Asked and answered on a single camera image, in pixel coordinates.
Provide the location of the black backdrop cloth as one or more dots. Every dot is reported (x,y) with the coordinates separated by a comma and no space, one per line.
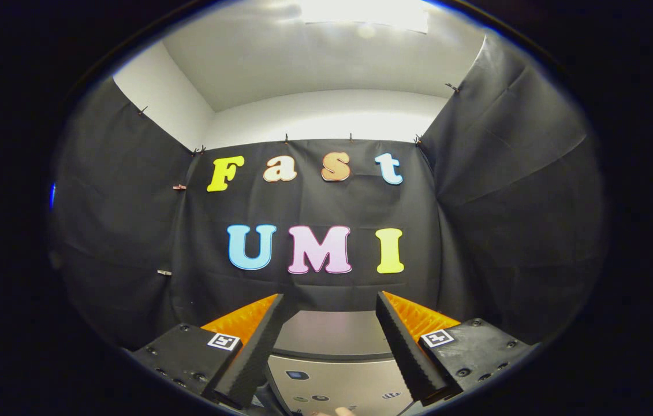
(314,202)

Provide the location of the grey box with buttons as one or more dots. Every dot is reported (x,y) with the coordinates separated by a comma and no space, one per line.
(332,335)

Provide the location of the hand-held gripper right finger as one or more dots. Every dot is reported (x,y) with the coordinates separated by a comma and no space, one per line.
(404,346)

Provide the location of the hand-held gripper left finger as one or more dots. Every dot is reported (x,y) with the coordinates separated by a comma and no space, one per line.
(257,346)

